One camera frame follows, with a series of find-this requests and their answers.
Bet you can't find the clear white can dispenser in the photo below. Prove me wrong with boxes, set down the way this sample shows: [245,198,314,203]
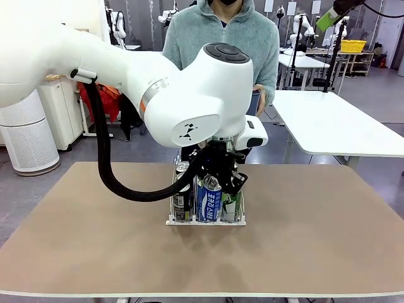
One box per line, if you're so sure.
[166,151,247,227]

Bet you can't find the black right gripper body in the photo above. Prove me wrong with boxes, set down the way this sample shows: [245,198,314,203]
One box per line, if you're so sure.
[333,0,367,14]

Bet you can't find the blue plastic bin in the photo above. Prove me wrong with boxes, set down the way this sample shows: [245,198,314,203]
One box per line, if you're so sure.
[250,90,263,116]

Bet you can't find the white side table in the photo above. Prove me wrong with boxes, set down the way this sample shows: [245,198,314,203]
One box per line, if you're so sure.
[273,90,404,171]

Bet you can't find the yellow plastic crate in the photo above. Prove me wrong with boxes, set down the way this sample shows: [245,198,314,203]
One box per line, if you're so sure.
[340,39,367,53]

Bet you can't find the wooden shelf table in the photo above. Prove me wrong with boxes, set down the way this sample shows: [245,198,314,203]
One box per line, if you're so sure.
[337,50,376,77]

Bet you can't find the white rack frame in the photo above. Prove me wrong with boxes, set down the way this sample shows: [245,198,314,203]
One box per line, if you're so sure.
[77,91,114,138]

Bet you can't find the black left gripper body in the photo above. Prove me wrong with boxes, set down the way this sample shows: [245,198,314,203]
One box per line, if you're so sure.
[197,141,246,177]

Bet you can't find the white desk cabinet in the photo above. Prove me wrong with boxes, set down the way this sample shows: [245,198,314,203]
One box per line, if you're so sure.
[37,74,84,151]

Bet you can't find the white air purifier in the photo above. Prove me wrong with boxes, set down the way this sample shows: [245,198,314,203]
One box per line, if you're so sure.
[0,90,61,177]

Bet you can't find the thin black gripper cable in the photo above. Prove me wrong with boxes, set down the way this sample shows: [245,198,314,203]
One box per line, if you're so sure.
[362,0,404,18]

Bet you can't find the black jacket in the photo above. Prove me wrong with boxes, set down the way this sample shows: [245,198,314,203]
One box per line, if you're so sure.
[119,94,149,142]

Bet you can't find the white background table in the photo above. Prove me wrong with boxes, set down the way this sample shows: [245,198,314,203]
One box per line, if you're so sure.
[277,53,331,91]

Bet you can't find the black pole stand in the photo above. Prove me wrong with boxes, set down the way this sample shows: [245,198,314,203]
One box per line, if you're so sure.
[322,20,345,93]
[288,14,306,88]

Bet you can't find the person in teal fleece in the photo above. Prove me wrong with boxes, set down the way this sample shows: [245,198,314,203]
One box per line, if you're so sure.
[162,0,280,165]

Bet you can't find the orange jacket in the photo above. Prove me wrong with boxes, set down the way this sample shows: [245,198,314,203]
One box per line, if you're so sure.
[77,82,122,123]

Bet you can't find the green Chilsung can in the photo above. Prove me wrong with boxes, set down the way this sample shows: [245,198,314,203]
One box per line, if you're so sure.
[222,189,242,222]

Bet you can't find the person's left hand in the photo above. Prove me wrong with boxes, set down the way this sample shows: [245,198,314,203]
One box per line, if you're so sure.
[254,84,269,116]

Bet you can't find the person's left forearm teal sleeve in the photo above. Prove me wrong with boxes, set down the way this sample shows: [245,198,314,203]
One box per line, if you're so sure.
[257,62,280,100]

